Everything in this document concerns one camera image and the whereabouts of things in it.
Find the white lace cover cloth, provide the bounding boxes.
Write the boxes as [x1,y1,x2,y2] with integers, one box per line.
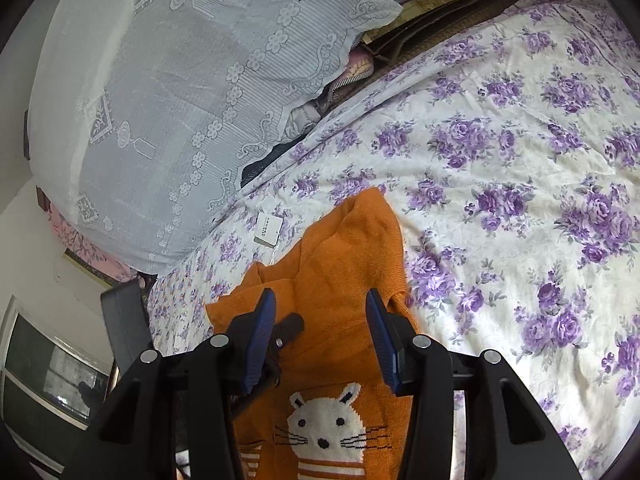
[27,0,401,274]

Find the folded pink patterned bedding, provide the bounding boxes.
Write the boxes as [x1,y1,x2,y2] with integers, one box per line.
[48,204,138,283]

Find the black chair back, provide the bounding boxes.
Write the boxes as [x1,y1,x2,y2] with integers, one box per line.
[100,278,153,374]

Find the dark framed cabinet window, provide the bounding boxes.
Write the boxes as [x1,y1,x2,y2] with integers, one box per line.
[0,296,113,476]

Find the brown folded blankets stack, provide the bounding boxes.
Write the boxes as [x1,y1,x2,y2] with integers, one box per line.
[358,0,518,67]

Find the orange knitted cat cardigan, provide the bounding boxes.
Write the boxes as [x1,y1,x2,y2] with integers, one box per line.
[206,188,411,479]

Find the purple floral bed sheet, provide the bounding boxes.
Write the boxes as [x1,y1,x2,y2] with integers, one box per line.
[149,0,639,479]

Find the white paper clothing tag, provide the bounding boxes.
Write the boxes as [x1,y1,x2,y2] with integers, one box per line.
[254,212,283,248]

